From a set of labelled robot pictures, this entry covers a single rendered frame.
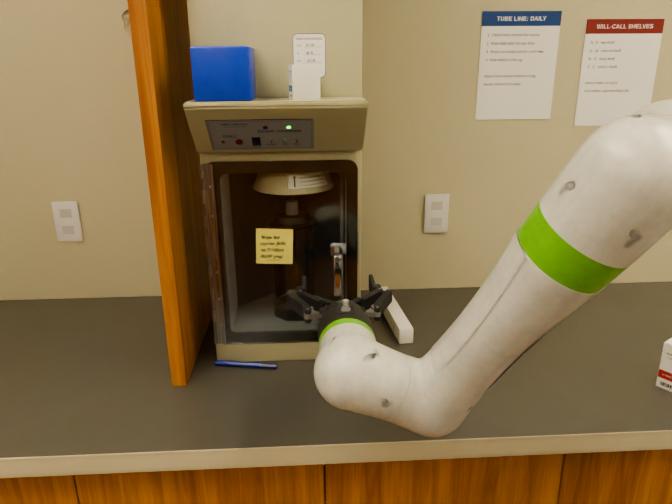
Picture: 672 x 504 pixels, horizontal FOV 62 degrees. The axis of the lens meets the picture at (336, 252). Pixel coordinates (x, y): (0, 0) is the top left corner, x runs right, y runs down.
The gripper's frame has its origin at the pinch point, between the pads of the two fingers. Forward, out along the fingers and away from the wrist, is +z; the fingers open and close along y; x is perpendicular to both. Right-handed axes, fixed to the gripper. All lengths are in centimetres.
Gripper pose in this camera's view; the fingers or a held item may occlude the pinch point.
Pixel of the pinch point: (337, 283)
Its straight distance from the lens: 113.9
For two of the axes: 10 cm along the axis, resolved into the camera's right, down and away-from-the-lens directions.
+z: -0.5, -3.2, 9.5
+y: -10.0, 0.2, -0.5
